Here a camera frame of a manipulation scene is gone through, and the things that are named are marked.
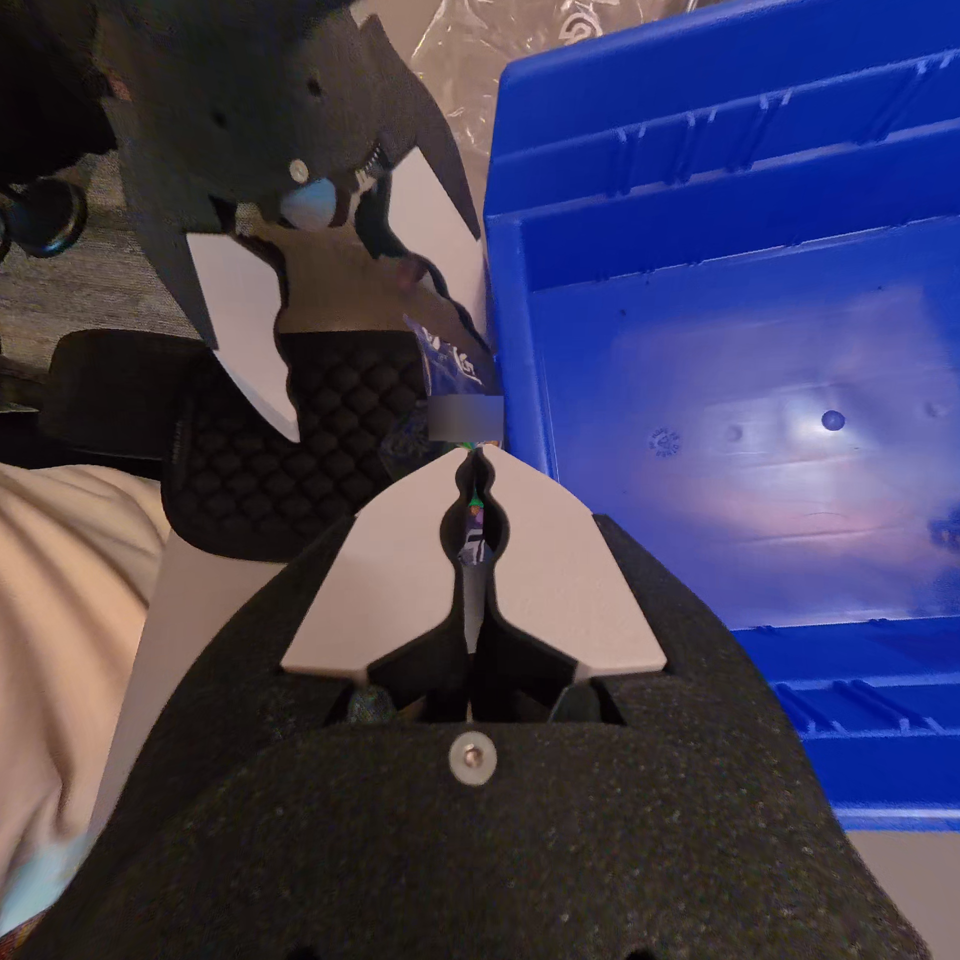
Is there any blue plastic bin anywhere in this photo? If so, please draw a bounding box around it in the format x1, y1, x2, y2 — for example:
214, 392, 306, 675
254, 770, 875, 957
483, 0, 960, 834

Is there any clear plastic bag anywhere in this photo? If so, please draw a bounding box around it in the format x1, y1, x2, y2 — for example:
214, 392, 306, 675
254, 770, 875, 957
411, 0, 710, 140

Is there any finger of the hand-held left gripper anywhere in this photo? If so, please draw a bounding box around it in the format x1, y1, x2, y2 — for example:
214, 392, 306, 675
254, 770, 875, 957
358, 144, 496, 357
186, 231, 303, 445

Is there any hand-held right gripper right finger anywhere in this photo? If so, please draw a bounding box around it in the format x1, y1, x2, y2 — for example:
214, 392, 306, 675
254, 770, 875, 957
480, 446, 669, 681

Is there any printed bag of small bricks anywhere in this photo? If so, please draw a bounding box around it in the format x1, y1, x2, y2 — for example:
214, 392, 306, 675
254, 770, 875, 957
378, 313, 507, 654

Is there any black textured seat cushion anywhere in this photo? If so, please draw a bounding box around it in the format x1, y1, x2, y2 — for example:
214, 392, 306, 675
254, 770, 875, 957
41, 328, 432, 564

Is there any black chair caster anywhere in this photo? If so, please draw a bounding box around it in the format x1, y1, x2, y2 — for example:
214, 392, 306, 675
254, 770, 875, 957
0, 176, 89, 258

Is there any grey desk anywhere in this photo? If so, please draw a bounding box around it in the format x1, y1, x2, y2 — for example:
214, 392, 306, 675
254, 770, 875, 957
90, 0, 960, 960

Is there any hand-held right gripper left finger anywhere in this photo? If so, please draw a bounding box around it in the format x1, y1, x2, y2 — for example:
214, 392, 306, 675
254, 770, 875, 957
279, 448, 481, 681

